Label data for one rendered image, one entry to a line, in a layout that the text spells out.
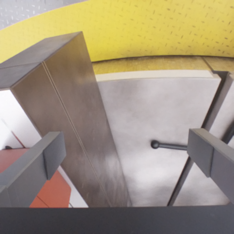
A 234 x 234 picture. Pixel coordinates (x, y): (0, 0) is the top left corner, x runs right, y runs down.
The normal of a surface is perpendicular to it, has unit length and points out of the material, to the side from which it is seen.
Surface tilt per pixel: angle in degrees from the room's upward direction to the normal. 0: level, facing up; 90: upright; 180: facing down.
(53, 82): 90
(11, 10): 0
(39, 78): 90
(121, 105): 0
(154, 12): 0
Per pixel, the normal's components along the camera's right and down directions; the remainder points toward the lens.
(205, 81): -0.11, 0.63
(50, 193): 0.98, -0.16
